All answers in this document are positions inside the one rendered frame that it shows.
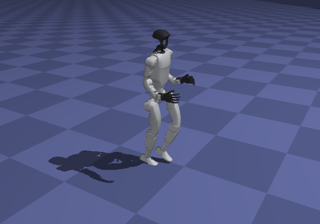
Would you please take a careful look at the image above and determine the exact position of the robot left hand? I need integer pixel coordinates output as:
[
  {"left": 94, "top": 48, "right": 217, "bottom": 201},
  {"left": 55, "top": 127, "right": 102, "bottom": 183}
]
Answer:
[{"left": 176, "top": 74, "right": 195, "bottom": 85}]

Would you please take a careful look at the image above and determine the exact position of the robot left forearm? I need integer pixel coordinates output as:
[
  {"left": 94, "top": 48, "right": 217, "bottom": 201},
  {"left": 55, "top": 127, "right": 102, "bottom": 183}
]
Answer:
[{"left": 168, "top": 73, "right": 181, "bottom": 85}]

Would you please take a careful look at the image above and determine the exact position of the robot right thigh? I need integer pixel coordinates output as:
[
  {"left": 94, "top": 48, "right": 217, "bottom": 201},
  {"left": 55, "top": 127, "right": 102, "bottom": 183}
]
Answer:
[{"left": 144, "top": 98, "right": 161, "bottom": 138}]

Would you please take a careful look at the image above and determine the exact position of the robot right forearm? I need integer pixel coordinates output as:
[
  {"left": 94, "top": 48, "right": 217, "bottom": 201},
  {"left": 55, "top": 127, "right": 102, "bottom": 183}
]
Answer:
[{"left": 142, "top": 80, "right": 161, "bottom": 100}]

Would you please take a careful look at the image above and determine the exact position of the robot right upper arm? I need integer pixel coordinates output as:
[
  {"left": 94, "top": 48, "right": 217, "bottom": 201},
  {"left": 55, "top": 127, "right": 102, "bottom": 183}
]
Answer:
[{"left": 143, "top": 56, "right": 157, "bottom": 85}]

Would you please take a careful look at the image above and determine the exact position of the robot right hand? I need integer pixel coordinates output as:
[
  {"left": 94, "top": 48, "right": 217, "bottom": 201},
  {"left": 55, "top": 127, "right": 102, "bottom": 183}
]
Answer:
[{"left": 158, "top": 90, "right": 180, "bottom": 103}]

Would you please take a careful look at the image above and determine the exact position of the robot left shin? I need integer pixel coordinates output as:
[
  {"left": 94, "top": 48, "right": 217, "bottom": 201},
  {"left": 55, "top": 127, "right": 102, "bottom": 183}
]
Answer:
[{"left": 160, "top": 129, "right": 181, "bottom": 152}]

